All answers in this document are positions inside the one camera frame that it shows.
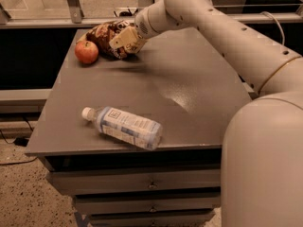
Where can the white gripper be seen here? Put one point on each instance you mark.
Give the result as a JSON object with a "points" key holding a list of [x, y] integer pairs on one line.
{"points": [[141, 23]]}

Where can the brown chip bag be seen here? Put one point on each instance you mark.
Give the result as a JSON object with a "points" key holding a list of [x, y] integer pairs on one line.
{"points": [[102, 34]]}

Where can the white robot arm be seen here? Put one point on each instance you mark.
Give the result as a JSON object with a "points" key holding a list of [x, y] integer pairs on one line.
{"points": [[262, 153]]}

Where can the red apple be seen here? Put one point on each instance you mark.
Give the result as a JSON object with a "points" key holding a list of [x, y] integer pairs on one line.
{"points": [[86, 52]]}

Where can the grey metal railing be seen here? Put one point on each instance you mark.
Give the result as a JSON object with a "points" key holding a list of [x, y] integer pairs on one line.
{"points": [[71, 13]]}

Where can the grey drawer cabinet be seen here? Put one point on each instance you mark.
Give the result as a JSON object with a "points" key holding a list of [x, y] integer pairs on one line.
{"points": [[178, 80]]}

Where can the clear plastic water bottle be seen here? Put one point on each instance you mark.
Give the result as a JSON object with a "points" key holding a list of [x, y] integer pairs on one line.
{"points": [[136, 130]]}

